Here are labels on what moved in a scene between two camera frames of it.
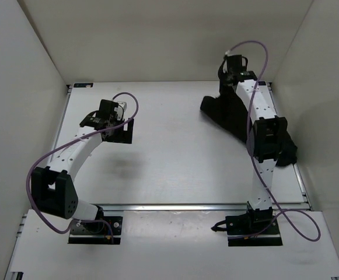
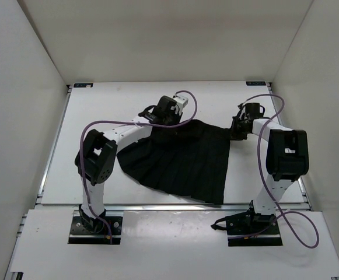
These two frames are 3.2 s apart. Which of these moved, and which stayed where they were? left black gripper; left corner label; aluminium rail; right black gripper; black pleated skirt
Moved: right black gripper; left black gripper; black pleated skirt
Stayed: left corner label; aluminium rail
